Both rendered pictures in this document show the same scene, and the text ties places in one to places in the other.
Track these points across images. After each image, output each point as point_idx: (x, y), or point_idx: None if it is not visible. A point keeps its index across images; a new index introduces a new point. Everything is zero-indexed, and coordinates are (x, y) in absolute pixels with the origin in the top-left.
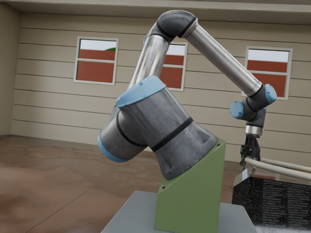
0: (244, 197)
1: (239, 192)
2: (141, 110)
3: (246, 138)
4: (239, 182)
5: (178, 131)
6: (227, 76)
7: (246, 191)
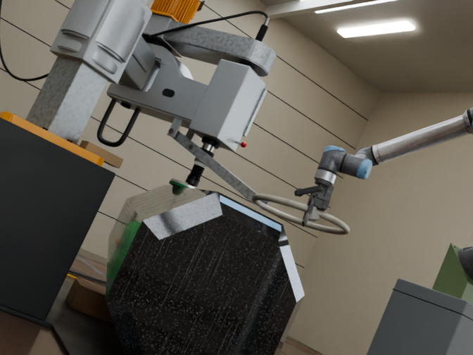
0: (289, 253)
1: (284, 248)
2: None
3: (331, 190)
4: (274, 232)
5: None
6: (409, 152)
7: (288, 246)
